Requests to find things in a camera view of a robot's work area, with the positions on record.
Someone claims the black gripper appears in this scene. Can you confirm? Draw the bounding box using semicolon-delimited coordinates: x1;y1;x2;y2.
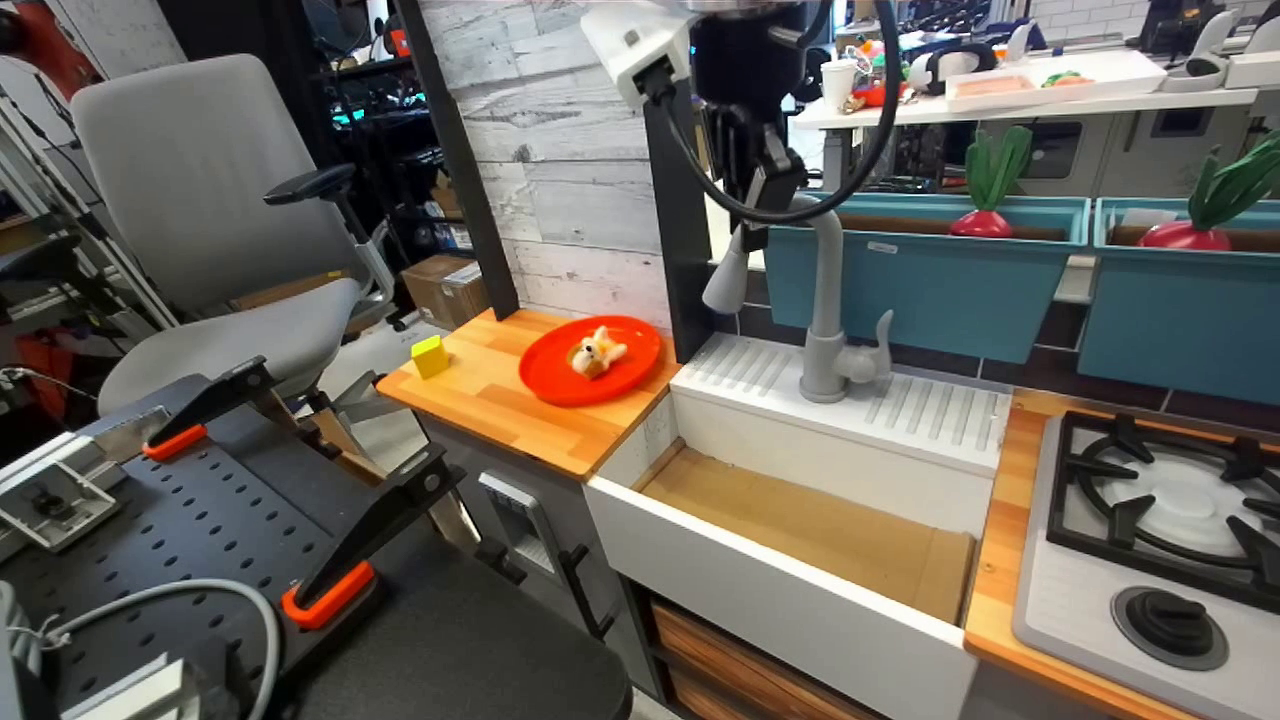
686;5;808;214

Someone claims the grey faucet spout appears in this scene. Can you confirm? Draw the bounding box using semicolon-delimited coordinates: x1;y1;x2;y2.
701;214;891;406

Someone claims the white cup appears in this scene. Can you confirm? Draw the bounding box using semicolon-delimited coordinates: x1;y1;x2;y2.
818;60;859;118

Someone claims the teal planter box left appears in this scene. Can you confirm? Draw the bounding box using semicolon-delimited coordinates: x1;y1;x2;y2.
763;189;1093;369

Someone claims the teal planter box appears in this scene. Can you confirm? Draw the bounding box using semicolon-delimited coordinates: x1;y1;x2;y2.
1080;197;1280;406
763;189;1093;369

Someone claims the toy radish left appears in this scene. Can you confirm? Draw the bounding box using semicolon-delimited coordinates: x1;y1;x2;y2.
947;127;1033;237

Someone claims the toy radish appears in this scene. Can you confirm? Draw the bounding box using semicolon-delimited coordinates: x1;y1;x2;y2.
947;127;1033;237
1141;135;1280;252

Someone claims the small toy food piece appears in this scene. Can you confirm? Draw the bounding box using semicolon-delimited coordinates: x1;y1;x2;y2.
571;328;627;382

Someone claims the orange plate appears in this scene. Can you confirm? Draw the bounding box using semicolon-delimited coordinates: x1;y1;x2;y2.
519;316;668;410

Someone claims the white background table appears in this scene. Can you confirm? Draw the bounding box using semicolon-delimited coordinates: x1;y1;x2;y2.
796;47;1259;197

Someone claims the cardboard box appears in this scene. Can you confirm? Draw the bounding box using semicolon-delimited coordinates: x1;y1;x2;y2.
401;252;487;328

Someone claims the white farmhouse sink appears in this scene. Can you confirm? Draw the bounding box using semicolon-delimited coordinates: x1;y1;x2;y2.
585;335;1012;720

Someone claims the wooden countertop left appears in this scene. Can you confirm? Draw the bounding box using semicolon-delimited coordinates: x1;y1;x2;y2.
375;313;675;484

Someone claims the yellow block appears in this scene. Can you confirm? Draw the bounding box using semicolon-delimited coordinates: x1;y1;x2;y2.
409;335;446;382

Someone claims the teal planter box right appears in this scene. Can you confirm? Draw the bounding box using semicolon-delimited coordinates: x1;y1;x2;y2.
1080;197;1280;406

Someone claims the toy radish right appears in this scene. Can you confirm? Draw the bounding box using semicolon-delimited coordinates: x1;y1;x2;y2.
1141;135;1280;252

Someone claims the wooden drawer front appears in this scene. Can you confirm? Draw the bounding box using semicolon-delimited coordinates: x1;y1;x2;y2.
651;606;880;720

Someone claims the toy stove top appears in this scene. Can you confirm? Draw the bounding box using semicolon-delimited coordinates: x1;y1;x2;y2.
1017;414;1280;720

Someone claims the grey office chair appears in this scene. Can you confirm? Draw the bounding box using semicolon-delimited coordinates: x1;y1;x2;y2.
72;51;393;416

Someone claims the black stove knob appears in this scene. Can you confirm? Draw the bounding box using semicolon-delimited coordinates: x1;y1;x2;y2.
1113;588;1226;671

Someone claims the black perforated board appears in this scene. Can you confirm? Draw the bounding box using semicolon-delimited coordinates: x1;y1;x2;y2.
0;421;375;704

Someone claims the black vertical post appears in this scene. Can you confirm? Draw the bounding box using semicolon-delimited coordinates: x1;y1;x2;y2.
645;90;712;365

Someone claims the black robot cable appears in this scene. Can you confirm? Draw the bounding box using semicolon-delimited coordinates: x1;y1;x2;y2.
656;0;908;230

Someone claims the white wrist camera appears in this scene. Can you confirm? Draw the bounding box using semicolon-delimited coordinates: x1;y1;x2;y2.
579;5;686;106

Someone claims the black clamp near, orange handle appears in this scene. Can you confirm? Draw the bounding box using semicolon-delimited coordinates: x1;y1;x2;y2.
278;453;457;634

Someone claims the black clamp , orange handle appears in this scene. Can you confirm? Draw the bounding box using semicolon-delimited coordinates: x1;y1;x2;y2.
278;453;457;634
140;359;270;463

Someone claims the black clamp far, orange handle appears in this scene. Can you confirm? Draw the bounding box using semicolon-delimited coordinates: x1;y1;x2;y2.
140;359;270;463

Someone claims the grey cable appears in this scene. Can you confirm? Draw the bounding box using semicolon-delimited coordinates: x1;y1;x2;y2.
11;575;284;720

